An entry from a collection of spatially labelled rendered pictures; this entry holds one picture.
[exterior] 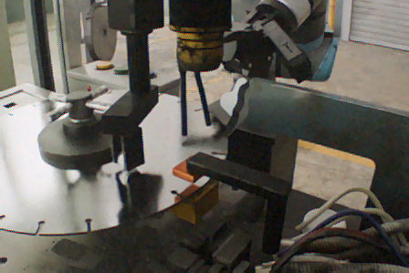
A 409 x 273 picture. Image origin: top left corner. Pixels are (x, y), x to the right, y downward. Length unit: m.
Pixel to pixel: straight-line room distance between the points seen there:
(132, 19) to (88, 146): 0.14
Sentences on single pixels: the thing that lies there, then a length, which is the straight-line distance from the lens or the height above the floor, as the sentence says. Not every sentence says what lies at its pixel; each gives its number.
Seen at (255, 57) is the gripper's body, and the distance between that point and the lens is 0.54.
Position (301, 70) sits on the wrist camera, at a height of 1.00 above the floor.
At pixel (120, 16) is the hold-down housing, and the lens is 0.34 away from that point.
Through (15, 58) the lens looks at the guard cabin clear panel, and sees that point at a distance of 0.88.
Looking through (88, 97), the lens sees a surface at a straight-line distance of 0.40.
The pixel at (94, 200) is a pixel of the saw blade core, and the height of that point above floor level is 0.95.
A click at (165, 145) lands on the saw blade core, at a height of 0.95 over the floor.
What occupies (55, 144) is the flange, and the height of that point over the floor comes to 0.96.
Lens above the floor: 1.14
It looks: 25 degrees down
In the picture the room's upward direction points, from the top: straight up
